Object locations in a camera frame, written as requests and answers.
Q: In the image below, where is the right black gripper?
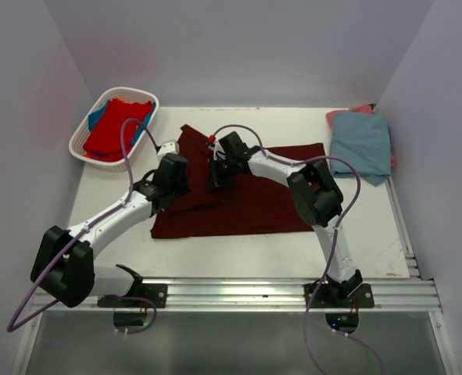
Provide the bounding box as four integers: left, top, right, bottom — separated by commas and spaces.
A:
207, 156, 238, 193

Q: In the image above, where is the dark maroon t shirt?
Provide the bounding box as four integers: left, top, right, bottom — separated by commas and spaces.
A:
151, 125, 312, 240

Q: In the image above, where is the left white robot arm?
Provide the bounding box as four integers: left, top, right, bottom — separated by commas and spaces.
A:
30, 153, 191, 308

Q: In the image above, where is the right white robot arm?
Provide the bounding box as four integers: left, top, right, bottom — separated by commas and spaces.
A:
207, 131, 363, 307

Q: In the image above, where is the bright red t shirt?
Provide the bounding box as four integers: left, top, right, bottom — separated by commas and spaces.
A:
82, 98, 154, 158

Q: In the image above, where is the white plastic laundry basket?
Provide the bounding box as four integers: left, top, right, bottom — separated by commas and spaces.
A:
68, 87, 159, 172

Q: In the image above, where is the blue t shirt in basket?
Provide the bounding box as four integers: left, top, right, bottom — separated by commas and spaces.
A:
88, 102, 156, 146

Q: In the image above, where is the folded grey-blue t shirt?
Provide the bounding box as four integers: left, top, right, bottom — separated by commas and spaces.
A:
330, 111, 392, 186

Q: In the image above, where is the folded pink t shirt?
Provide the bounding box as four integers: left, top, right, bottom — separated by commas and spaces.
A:
325, 103, 397, 167

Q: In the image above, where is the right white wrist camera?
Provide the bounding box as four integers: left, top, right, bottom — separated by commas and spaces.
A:
207, 134, 222, 160

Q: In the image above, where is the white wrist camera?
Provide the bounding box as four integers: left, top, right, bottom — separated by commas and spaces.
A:
156, 140, 179, 162
207, 134, 222, 160

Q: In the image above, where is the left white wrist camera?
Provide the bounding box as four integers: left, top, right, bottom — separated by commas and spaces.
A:
156, 140, 179, 162

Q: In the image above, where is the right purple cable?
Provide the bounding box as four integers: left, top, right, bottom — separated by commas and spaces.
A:
214, 124, 385, 375

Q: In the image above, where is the purple cable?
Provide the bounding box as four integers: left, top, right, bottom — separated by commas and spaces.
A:
214, 124, 385, 375
6, 118, 158, 336

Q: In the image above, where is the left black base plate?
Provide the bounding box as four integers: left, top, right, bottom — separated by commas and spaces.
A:
97, 283, 168, 309

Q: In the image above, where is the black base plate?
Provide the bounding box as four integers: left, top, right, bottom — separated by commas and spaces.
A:
97, 283, 168, 309
303, 283, 376, 310

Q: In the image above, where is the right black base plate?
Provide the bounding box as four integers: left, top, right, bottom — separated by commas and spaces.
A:
303, 283, 376, 310

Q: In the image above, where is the aluminium mounting rail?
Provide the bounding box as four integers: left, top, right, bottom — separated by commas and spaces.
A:
30, 277, 443, 313

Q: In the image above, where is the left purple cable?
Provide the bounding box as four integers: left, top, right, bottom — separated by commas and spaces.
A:
6, 118, 158, 336

